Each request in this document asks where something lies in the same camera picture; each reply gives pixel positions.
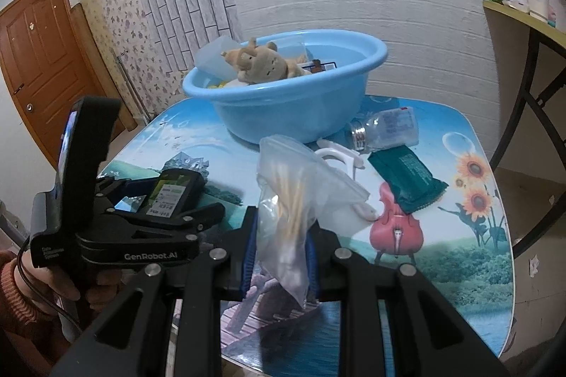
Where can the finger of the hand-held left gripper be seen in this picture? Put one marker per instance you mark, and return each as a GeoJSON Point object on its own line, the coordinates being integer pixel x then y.
{"type": "Point", "coordinates": [106, 187]}
{"type": "Point", "coordinates": [199, 220]}

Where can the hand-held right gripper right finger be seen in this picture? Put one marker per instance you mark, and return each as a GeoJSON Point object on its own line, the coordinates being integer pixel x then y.
{"type": "Point", "coordinates": [311, 271]}

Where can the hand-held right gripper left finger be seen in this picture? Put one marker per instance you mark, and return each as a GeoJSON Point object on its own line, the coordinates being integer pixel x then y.
{"type": "Point", "coordinates": [250, 253]}

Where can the black labelled packet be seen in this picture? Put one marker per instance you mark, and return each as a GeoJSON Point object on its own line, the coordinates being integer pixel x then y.
{"type": "Point", "coordinates": [181, 186]}

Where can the clear bag of cotton swabs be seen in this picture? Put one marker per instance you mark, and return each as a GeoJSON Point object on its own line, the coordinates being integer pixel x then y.
{"type": "Point", "coordinates": [287, 200]}

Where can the blue plastic basin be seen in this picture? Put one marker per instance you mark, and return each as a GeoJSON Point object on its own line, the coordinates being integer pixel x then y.
{"type": "Point", "coordinates": [287, 107]}

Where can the beige plush toy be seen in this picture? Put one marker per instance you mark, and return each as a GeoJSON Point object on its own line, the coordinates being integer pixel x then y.
{"type": "Point", "coordinates": [261, 63]}

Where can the person's left forearm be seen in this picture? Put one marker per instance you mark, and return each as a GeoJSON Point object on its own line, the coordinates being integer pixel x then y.
{"type": "Point", "coordinates": [17, 308]}

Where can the person's left hand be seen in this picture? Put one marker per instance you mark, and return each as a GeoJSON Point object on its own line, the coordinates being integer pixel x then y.
{"type": "Point", "coordinates": [57, 282]}

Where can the metal pole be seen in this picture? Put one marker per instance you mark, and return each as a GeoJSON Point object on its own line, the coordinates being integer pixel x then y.
{"type": "Point", "coordinates": [126, 80]}

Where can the white plastic hook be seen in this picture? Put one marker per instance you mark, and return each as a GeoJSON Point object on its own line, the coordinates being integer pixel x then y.
{"type": "Point", "coordinates": [340, 151]}

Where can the dark green packet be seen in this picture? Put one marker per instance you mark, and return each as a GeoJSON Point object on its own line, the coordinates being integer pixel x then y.
{"type": "Point", "coordinates": [407, 178]}

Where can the small yellow item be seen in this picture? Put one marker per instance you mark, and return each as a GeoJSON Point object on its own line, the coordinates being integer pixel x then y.
{"type": "Point", "coordinates": [216, 84]}

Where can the brown wooden door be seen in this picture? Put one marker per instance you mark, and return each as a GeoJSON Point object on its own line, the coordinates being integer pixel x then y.
{"type": "Point", "coordinates": [40, 49]}

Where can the clear bag of orange sticks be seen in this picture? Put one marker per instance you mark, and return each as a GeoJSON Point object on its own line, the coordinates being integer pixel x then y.
{"type": "Point", "coordinates": [212, 58]}

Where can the clear plastic bottle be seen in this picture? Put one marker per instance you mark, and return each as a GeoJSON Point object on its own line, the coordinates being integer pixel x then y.
{"type": "Point", "coordinates": [389, 127]}

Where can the pink item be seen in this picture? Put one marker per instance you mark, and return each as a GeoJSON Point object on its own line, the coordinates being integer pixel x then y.
{"type": "Point", "coordinates": [553, 17]}

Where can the stack of paper cups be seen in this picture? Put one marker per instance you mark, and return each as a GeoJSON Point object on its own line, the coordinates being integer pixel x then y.
{"type": "Point", "coordinates": [538, 3]}

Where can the side table with black frame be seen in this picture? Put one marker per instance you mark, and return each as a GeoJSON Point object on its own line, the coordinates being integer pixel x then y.
{"type": "Point", "coordinates": [508, 12]}

